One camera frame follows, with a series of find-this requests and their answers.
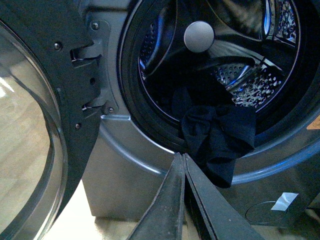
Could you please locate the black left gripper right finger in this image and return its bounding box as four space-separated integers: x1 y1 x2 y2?
182 154 263 240

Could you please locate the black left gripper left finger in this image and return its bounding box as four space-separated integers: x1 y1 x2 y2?
128 153 185 240

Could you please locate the navy blue knit garment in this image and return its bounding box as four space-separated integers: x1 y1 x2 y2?
149 74 258 189

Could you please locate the grey front-load washing machine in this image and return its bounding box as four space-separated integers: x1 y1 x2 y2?
76 0 320 227

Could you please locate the washing machine door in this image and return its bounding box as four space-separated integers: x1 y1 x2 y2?
0 0 101 240

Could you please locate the steel washing machine drum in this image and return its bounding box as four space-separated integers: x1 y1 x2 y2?
138 0 301 121

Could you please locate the white tape piece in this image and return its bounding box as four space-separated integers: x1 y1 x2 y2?
271 192 299 212

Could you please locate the orange warning sticker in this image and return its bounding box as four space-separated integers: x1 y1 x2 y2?
306 116 320 130

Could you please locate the white round drum hub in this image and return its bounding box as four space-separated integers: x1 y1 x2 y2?
183 21 215 53

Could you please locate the grey door hinge bracket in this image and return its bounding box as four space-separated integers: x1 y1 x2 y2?
84 19 119 115

